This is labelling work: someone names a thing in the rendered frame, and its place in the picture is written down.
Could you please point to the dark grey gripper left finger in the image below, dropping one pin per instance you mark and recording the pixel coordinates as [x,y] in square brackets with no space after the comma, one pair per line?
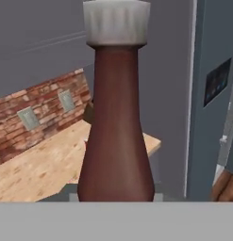
[72,196]

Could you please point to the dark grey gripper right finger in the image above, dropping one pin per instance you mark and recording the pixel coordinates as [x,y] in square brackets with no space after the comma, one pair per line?
[158,197]

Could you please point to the dark red ketchup bottle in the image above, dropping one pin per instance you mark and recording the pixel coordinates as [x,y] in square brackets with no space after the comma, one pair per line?
[116,125]

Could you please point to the grey fridge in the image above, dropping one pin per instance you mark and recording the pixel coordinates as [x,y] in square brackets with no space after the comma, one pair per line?
[203,135]

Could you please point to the dark brown object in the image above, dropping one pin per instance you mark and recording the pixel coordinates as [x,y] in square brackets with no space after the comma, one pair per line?
[89,113]

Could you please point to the grey wall outlet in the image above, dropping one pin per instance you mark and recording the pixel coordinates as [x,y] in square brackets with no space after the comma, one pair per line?
[28,118]
[67,100]

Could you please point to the grey wall cupboards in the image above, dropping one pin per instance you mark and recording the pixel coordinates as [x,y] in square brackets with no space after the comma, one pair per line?
[39,37]

